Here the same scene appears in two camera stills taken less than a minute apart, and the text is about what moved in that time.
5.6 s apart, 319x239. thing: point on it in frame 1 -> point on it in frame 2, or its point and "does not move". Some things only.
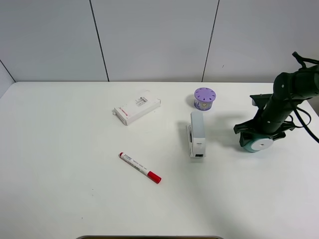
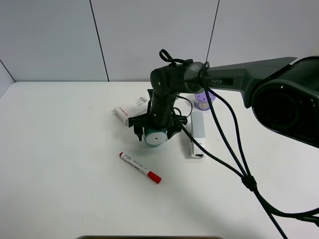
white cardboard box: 127,112 does not move
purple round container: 203,98 does not move
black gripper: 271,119 -> 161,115
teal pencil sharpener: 258,144 -> 154,138
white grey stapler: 196,135 does not move
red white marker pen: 132,163 does not move
